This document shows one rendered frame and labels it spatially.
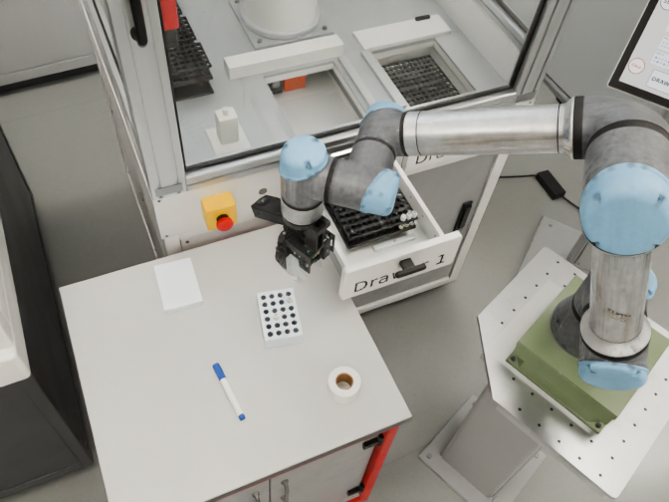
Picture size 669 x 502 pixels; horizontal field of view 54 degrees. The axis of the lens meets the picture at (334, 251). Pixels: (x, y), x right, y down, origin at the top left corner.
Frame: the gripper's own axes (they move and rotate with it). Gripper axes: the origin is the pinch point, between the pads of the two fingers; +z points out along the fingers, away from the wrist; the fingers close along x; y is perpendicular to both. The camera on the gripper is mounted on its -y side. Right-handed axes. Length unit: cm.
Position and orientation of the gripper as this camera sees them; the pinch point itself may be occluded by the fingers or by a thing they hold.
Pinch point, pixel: (294, 266)
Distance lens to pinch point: 131.7
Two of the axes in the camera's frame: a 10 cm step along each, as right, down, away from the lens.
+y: 7.5, 5.6, -3.5
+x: 6.6, -6.0, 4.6
